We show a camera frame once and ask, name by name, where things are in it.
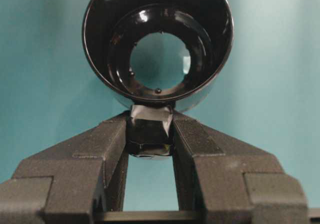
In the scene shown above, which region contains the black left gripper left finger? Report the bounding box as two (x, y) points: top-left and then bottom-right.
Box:
(0, 112), (128, 224)

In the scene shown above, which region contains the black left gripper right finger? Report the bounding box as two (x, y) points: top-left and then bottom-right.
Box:
(172, 114), (310, 224)

